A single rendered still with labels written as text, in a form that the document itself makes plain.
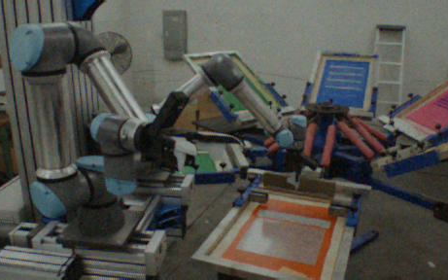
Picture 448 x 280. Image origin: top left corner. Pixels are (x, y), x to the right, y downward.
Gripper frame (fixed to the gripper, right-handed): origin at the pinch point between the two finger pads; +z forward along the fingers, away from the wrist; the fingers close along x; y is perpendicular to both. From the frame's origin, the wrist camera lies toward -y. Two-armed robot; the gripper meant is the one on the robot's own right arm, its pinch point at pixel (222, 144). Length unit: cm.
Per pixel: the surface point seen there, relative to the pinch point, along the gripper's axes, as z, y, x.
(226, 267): -30, 62, -57
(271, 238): -27, 61, -90
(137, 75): -472, 26, -449
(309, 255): -8, 61, -87
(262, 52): -251, -29, -487
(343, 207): -7, 51, -125
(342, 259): 6, 58, -86
